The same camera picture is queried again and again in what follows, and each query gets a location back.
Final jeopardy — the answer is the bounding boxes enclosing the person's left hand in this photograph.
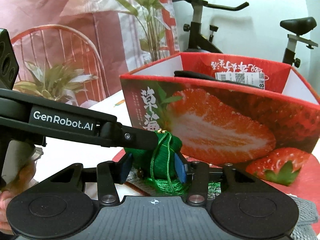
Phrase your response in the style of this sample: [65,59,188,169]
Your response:
[1,161,36,235]

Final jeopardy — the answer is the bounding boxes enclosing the black eye mask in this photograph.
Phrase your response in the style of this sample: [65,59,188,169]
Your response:
[174,70,217,81]

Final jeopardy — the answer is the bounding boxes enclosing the grey knitted cloth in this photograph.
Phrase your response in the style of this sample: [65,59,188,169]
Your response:
[207,180,320,240]

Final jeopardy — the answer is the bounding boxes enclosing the green tasselled sachet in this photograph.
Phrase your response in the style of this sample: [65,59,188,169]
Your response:
[124,129,189,196]

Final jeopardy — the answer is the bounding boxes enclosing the red strawberry cardboard box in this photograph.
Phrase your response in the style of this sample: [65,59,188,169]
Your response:
[120,52,319,186]

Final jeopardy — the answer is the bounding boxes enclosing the black exercise bike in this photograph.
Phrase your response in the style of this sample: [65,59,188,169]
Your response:
[173,0,319,67]

